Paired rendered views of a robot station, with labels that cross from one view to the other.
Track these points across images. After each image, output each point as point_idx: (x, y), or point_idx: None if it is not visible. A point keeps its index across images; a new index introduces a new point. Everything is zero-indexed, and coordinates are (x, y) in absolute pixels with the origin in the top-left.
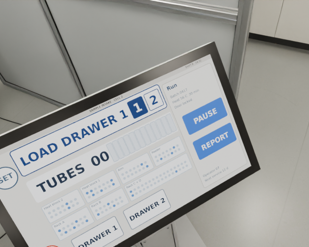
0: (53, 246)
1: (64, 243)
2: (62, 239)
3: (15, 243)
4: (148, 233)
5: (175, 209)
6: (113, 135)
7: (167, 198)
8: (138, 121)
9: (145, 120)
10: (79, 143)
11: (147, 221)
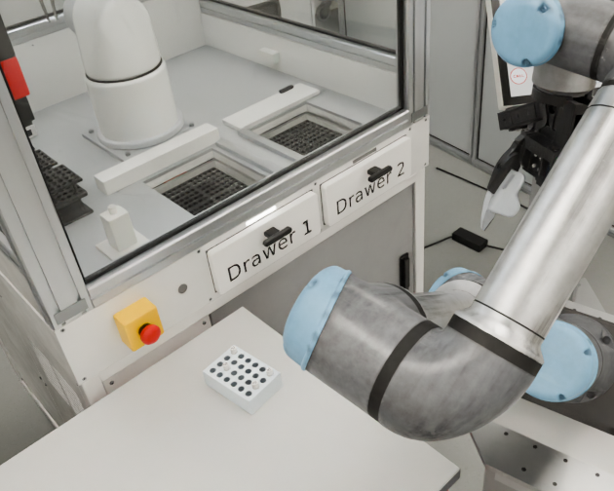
0: (522, 69)
1: (530, 71)
2: (530, 67)
3: (499, 56)
4: (595, 93)
5: None
6: None
7: None
8: None
9: None
10: None
11: (597, 83)
